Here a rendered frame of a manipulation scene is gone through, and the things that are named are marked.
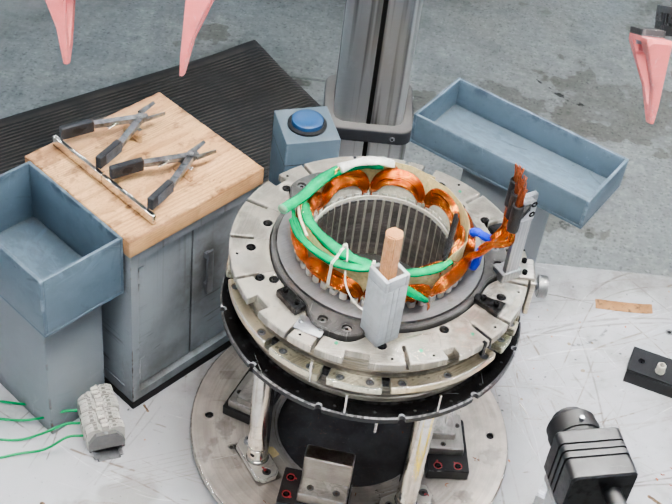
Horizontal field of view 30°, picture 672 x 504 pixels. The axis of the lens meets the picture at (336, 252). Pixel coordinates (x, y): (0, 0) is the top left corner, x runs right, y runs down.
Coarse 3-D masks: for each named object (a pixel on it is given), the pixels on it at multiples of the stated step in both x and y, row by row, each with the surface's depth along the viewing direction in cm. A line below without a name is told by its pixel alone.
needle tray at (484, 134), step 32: (448, 96) 162; (480, 96) 162; (416, 128) 158; (448, 128) 162; (480, 128) 162; (512, 128) 162; (544, 128) 159; (448, 160) 157; (480, 160) 154; (512, 160) 158; (544, 160) 159; (576, 160) 159; (608, 160) 156; (480, 192) 159; (544, 192) 151; (576, 192) 155; (608, 192) 153; (544, 224) 165; (576, 224) 150
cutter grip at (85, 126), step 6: (84, 120) 144; (90, 120) 144; (60, 126) 143; (66, 126) 143; (72, 126) 143; (78, 126) 144; (84, 126) 144; (90, 126) 145; (60, 132) 143; (66, 132) 143; (72, 132) 144; (78, 132) 144; (84, 132) 145; (90, 132) 145; (66, 138) 144
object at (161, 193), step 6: (168, 180) 138; (162, 186) 137; (168, 186) 138; (156, 192) 137; (162, 192) 137; (168, 192) 138; (150, 198) 136; (156, 198) 136; (162, 198) 138; (150, 204) 136; (156, 204) 137
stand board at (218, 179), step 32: (160, 96) 154; (96, 128) 148; (160, 128) 149; (192, 128) 150; (32, 160) 143; (64, 160) 144; (224, 160) 146; (96, 192) 140; (128, 192) 141; (192, 192) 142; (224, 192) 143; (128, 224) 137; (160, 224) 137; (128, 256) 136
